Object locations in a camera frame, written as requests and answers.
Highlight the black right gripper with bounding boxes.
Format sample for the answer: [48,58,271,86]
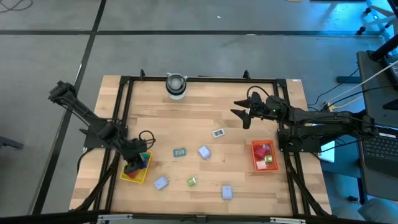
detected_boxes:
[229,91,287,130]

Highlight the yellow plastic basket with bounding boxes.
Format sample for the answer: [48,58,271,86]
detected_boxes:
[119,150,154,185]

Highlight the orange plastic basket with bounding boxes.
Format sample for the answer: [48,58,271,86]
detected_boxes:
[250,139,280,173]

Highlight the lavender USB wall charger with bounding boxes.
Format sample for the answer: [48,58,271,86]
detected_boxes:
[154,175,170,191]
[221,185,234,200]
[197,145,213,161]

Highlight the white cylinder with black rim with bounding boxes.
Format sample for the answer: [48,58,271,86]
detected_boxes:
[165,72,188,100]

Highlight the white paper sheet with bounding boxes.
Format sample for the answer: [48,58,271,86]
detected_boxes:
[320,140,336,164]

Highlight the grey furniture leg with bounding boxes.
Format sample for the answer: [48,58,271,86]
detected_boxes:
[0,135,25,150]

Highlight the black side desk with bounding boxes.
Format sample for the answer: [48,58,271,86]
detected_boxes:
[356,49,398,206]

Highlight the black laptop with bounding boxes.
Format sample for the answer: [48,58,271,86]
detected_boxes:
[356,123,398,180]

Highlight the black diagonal pole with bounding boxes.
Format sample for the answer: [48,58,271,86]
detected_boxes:
[368,32,398,62]

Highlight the white chair base with casters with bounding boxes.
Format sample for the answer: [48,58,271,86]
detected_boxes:
[356,0,398,35]

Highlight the person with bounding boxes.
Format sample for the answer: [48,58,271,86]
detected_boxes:
[356,198,398,224]

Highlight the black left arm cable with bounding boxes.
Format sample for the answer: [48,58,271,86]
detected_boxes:
[138,129,156,147]

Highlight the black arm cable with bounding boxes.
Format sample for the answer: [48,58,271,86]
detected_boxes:
[138,129,156,147]
[246,85,272,100]

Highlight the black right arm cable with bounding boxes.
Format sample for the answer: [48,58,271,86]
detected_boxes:
[246,85,272,100]

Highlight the black aluminium table frame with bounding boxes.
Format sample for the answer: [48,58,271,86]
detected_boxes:
[70,68,332,224]

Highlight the silver metal bracket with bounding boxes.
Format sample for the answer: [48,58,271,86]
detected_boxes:
[269,217,307,224]
[96,213,134,222]

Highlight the yellow cable with connector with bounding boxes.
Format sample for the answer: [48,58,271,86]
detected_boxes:
[323,95,364,113]

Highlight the white cable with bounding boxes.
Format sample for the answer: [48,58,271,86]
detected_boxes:
[323,58,398,108]

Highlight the thin black floor cable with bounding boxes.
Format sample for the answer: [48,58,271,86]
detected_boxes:
[0,0,34,14]

